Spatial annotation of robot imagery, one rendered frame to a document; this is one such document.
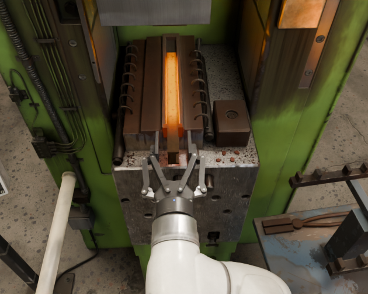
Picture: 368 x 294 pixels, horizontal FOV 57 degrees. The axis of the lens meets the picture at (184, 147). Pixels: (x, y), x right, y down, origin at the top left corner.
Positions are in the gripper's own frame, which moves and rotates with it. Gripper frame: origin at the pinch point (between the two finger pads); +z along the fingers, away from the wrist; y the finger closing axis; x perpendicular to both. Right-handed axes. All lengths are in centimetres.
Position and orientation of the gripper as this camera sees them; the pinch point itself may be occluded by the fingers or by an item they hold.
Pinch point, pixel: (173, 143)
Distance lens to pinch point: 80.1
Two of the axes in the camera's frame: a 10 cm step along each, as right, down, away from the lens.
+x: 0.0, -6.5, -7.6
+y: 10.0, -0.3, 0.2
